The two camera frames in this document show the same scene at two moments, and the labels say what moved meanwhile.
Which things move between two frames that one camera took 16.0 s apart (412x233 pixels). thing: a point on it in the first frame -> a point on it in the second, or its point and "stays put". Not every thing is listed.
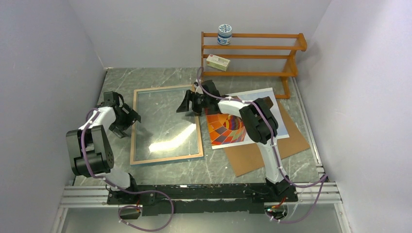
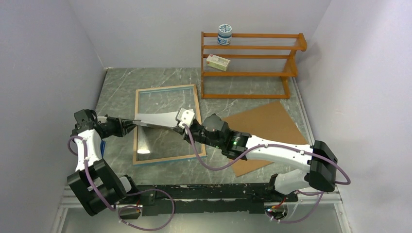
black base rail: x=202 y=199 stays put
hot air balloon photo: x=227 y=129 -> x=165 y=119
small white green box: x=217 y=62 stays put
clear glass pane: x=163 y=133 stays put
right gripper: x=190 y=96 -> x=183 y=133
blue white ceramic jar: x=225 y=34 stays put
